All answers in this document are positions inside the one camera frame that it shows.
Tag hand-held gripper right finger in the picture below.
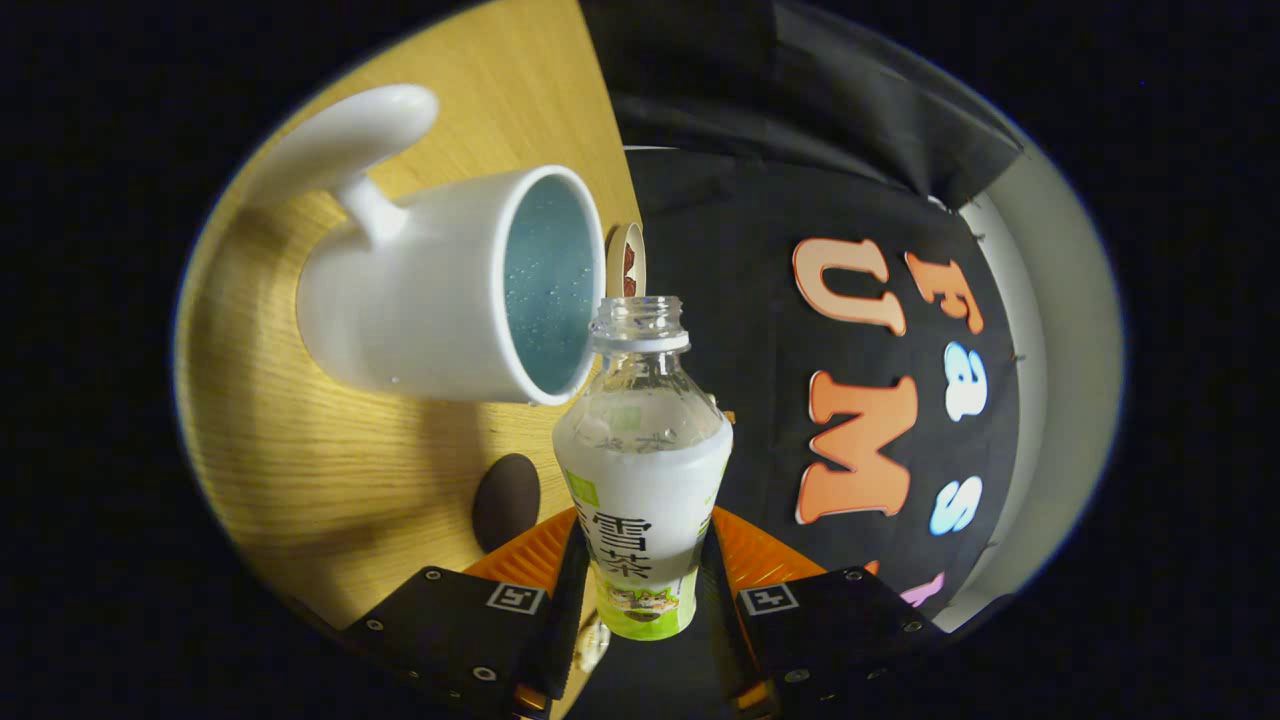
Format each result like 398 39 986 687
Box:
700 508 949 716

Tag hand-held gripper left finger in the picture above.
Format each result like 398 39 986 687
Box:
340 505 593 716

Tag dark round coaster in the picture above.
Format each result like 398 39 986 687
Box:
472 453 542 554

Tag clear juice bottle white label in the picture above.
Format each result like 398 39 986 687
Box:
552 296 734 642

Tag white cup blue inside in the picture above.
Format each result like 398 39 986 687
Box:
240 84 608 407

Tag wooden table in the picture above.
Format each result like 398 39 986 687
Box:
172 0 641 720

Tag small white dish red snacks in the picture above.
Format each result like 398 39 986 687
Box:
606 222 648 299

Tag black backdrop cloth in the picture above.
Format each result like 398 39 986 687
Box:
580 0 1026 720

